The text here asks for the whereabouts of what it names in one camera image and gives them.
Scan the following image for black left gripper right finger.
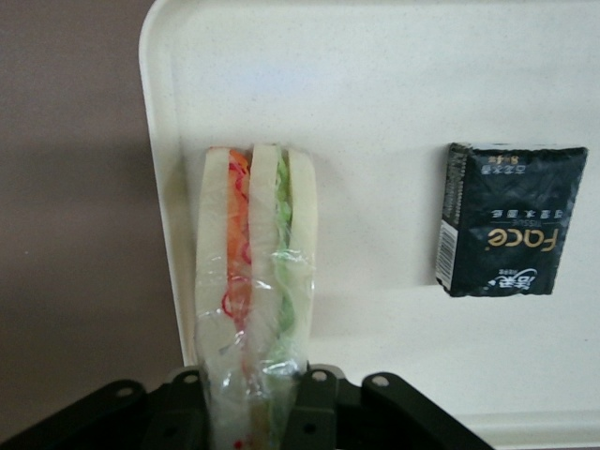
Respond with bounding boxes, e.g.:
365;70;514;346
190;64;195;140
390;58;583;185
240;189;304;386
289;362;494;450

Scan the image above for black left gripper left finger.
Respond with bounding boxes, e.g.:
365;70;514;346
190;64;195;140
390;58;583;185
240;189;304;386
0;365;213;450

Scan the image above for plastic-wrapped triangle sandwich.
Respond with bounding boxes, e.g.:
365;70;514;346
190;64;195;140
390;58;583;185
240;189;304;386
193;142;322;450

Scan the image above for cream plastic tray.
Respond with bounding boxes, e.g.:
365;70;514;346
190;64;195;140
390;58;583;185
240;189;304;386
137;0;600;450

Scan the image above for black tissue pack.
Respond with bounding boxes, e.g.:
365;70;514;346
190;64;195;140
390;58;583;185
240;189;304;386
432;141;590;298

